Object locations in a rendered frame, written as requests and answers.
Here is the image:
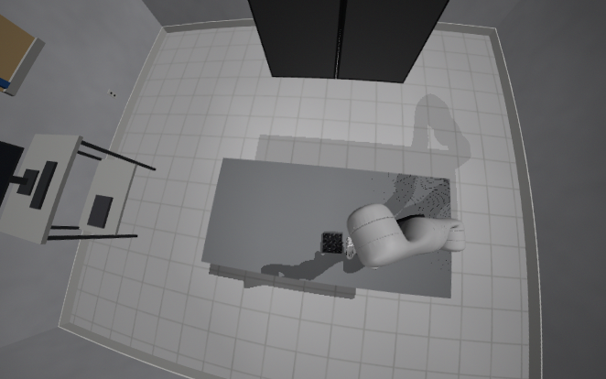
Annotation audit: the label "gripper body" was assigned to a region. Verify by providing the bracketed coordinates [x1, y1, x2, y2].
[346, 237, 357, 259]

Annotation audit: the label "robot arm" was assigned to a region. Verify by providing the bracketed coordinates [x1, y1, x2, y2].
[347, 203, 466, 269]

